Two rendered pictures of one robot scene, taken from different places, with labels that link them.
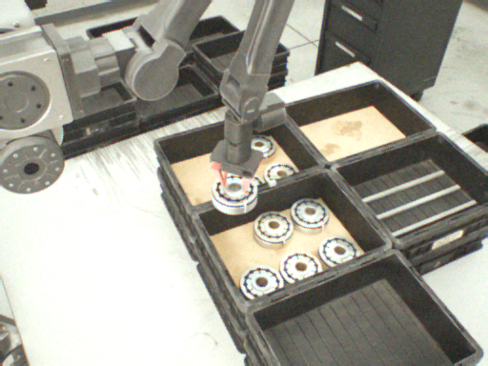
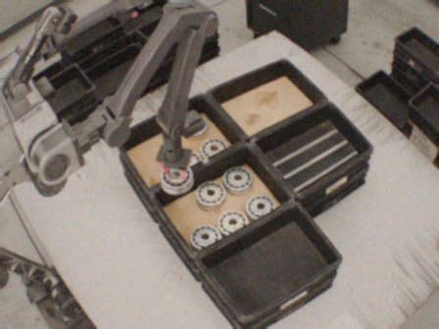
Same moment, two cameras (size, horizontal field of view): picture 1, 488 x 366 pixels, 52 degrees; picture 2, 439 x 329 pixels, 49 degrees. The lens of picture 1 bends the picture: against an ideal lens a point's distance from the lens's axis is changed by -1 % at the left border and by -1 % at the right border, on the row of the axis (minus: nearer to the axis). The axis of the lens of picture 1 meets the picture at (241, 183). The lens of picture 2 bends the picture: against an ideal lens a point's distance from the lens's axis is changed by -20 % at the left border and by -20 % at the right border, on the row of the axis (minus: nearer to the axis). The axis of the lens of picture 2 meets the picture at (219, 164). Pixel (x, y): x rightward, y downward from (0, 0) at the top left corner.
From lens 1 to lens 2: 76 cm
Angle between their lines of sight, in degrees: 7
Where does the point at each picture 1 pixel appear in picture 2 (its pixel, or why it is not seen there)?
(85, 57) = (83, 136)
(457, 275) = (348, 207)
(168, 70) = (124, 129)
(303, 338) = (237, 269)
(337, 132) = (258, 103)
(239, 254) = (187, 216)
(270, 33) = (183, 87)
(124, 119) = (87, 104)
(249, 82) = (173, 117)
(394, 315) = (298, 245)
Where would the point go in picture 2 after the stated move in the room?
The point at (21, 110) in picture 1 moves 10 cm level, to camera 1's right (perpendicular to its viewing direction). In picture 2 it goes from (59, 170) to (91, 166)
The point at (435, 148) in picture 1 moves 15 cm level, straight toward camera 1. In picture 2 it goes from (329, 112) to (320, 139)
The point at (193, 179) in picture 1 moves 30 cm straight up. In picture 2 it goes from (146, 161) to (135, 106)
